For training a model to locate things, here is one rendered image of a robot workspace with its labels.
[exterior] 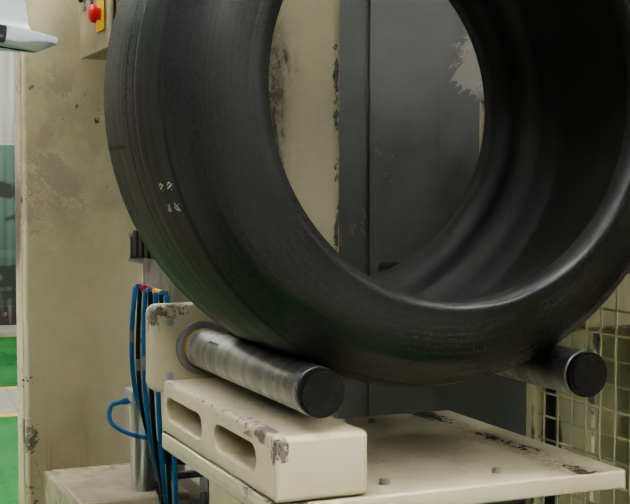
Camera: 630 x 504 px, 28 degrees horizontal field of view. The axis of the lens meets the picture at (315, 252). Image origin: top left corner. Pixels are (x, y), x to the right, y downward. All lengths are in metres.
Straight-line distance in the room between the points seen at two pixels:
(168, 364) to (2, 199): 8.64
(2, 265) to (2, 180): 0.66
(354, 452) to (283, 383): 0.09
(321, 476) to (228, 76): 0.36
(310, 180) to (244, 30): 0.45
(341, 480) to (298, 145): 0.49
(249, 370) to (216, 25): 0.34
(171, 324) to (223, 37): 0.44
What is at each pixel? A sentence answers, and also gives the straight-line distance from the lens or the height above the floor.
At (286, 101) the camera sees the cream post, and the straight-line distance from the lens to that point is 1.48.
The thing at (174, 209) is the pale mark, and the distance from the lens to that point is 1.10.
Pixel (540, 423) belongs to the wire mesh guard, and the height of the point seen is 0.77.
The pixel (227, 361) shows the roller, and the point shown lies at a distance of 1.27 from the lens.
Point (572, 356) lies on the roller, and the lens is 1.24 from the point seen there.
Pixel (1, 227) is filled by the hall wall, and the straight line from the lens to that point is 10.03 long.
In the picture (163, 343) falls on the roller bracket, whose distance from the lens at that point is 1.41.
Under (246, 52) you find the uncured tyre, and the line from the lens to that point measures 1.07.
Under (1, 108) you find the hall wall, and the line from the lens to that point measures 10.12.
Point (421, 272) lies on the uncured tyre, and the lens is 1.43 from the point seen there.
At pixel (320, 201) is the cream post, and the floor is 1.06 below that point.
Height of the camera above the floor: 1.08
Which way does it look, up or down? 3 degrees down
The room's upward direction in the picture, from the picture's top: straight up
